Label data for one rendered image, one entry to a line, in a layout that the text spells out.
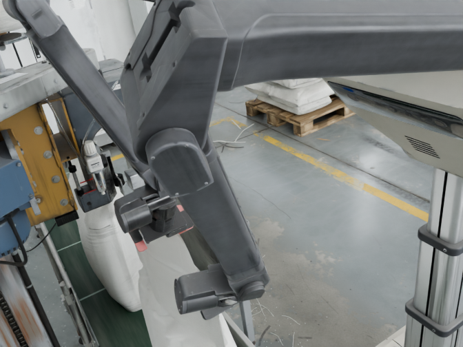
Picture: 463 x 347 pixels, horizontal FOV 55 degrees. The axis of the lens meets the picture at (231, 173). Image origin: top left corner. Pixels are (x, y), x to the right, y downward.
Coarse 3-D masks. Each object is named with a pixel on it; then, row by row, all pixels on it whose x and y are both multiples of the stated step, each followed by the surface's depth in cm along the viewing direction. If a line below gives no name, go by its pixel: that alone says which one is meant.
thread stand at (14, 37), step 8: (16, 32) 90; (24, 32) 92; (0, 40) 84; (8, 40) 85; (16, 40) 85; (0, 48) 85; (0, 56) 100; (0, 64) 100; (0, 72) 101; (8, 72) 100
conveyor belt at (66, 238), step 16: (48, 224) 239; (64, 224) 237; (64, 240) 224; (80, 240) 222; (64, 256) 212; (80, 256) 211; (80, 272) 200; (80, 288) 191; (96, 288) 189; (96, 304) 181; (112, 304) 180; (96, 320) 173; (112, 320) 172; (128, 320) 171; (144, 320) 170; (96, 336) 166; (112, 336) 165; (128, 336) 164; (144, 336) 163
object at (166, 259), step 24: (144, 240) 123; (168, 240) 114; (144, 264) 129; (168, 264) 98; (192, 264) 99; (144, 288) 123; (168, 288) 103; (144, 312) 126; (168, 312) 110; (168, 336) 106; (192, 336) 104; (216, 336) 96
